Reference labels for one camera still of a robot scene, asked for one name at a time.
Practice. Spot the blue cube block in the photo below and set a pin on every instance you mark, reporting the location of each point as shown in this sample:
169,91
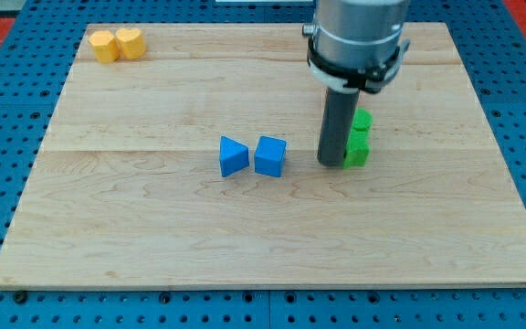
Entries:
270,156

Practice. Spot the blue triangle block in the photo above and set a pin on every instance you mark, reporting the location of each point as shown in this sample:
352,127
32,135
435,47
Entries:
233,156

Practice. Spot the wooden board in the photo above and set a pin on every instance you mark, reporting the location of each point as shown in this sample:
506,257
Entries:
126,192

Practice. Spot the green star block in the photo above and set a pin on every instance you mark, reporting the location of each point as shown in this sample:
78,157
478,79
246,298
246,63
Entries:
357,149

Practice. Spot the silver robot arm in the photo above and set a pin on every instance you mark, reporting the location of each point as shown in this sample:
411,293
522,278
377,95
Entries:
354,45

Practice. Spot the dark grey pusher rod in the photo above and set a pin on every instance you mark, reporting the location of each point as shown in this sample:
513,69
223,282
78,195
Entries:
338,113

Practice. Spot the yellow heart block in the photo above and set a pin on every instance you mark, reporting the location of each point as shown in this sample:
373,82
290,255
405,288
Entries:
132,42

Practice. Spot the yellow hexagon block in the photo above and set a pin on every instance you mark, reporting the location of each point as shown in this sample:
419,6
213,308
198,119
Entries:
104,46

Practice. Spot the green round block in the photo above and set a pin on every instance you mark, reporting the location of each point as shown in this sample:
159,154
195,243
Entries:
362,120

